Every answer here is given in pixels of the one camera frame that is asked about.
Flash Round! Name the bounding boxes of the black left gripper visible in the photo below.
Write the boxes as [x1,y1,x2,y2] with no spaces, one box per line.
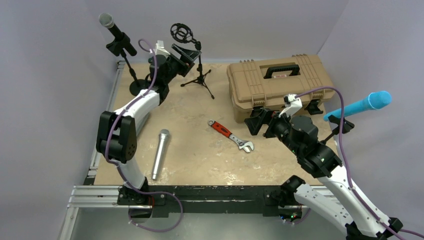
[163,45,201,85]

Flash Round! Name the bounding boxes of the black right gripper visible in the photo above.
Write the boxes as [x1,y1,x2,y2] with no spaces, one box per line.
[244,107,302,155]

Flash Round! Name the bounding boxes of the black tripod shock mount stand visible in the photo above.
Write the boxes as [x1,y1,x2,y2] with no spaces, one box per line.
[170,23,215,100]

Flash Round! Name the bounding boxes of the silver mesh head microphone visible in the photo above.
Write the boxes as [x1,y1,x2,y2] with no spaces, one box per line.
[151,129,171,181]

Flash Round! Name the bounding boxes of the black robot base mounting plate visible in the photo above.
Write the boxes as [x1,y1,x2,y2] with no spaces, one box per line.
[117,185,302,219]

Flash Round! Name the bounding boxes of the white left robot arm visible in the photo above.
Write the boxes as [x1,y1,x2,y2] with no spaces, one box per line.
[95,44,202,205]

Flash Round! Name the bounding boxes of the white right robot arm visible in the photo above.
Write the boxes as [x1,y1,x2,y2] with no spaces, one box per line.
[244,108,403,240]

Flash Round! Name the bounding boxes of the black round base mic stand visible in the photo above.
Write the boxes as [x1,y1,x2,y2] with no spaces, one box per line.
[106,32,147,96]

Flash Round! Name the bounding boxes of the black microphone with mesh head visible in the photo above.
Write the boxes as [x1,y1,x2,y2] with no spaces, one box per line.
[98,13,138,57]

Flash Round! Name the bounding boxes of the blue foam covered microphone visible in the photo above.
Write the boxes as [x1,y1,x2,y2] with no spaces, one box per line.
[341,91,392,117]

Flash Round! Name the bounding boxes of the tan plastic tool case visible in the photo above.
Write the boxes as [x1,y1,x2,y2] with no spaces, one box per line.
[226,54,335,123]

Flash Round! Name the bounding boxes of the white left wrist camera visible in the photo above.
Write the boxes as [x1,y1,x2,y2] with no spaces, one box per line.
[154,40,171,57]

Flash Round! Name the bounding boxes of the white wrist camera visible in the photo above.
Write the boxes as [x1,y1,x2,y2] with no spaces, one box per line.
[278,94,303,118]
[154,40,171,57]

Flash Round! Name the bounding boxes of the red handled adjustable wrench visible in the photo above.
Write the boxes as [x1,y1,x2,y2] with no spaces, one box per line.
[207,119,255,153]

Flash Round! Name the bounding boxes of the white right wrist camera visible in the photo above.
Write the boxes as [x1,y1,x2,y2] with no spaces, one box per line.
[278,94,303,118]

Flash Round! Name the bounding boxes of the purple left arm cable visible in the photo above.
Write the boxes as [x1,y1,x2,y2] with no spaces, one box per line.
[104,38,185,233]

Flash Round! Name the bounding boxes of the aluminium table frame rails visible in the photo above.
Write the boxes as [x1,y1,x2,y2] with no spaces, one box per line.
[57,60,153,240]

